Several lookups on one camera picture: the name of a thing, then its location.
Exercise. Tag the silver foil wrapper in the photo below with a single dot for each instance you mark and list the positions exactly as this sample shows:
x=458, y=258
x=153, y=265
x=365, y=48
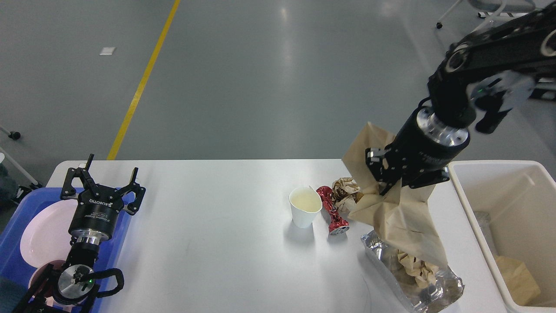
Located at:
x=433, y=299

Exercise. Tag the white paper cup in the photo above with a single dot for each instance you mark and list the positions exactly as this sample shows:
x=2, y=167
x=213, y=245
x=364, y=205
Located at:
x=305, y=205

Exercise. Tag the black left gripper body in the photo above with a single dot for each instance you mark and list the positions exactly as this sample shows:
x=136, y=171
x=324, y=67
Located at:
x=94, y=220

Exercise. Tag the crumpled brown paper ball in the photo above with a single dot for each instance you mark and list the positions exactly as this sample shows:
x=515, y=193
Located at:
x=346, y=194

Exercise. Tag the brown paper bag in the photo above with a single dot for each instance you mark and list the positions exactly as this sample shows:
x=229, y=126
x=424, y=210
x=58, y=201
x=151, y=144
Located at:
x=519, y=281
x=402, y=217

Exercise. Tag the crushed red can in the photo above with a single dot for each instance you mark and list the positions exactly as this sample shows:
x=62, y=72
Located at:
x=337, y=224

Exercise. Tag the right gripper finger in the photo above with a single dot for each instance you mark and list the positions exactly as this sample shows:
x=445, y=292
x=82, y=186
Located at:
x=387, y=167
x=430, y=178

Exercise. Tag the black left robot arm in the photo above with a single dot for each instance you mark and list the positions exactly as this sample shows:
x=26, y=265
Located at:
x=76, y=282

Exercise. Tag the beige plastic bin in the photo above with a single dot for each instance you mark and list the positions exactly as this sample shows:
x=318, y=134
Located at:
x=510, y=205

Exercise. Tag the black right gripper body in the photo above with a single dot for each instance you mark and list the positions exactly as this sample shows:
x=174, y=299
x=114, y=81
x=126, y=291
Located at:
x=427, y=143

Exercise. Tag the pink plate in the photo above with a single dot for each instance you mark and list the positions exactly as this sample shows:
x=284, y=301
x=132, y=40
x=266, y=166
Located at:
x=46, y=237

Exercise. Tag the white office chair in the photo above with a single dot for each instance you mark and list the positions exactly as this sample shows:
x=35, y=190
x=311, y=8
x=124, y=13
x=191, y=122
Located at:
x=491, y=11

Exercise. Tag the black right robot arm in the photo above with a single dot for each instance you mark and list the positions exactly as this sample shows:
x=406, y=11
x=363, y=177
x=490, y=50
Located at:
x=490, y=70

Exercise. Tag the crumpled paper in wrapper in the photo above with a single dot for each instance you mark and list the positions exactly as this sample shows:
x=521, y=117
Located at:
x=424, y=273

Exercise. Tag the blue plastic tray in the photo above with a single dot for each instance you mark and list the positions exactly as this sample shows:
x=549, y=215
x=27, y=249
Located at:
x=16, y=273

